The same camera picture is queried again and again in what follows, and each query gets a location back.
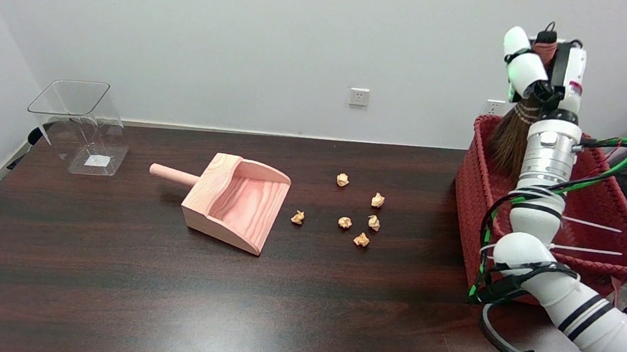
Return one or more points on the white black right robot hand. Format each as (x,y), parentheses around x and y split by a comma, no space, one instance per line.
(572,74)

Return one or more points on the brown straw hand broom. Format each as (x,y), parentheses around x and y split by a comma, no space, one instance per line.
(506,142)

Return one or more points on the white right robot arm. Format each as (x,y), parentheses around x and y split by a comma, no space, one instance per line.
(548,157)

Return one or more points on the orange-red woven basket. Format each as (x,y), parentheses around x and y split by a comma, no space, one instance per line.
(470,201)

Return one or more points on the crumpled yellow paper ball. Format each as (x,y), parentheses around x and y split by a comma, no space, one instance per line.
(298,217)
(361,240)
(342,179)
(345,222)
(378,200)
(373,222)

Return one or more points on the wooden dustpan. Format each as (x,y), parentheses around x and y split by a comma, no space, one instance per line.
(231,203)

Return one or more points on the clear plastic container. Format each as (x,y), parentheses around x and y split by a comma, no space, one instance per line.
(93,159)

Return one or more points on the black object behind table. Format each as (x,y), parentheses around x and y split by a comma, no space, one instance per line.
(36,136)

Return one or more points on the white wall outlet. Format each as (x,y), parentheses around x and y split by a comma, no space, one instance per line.
(494,107)
(359,96)

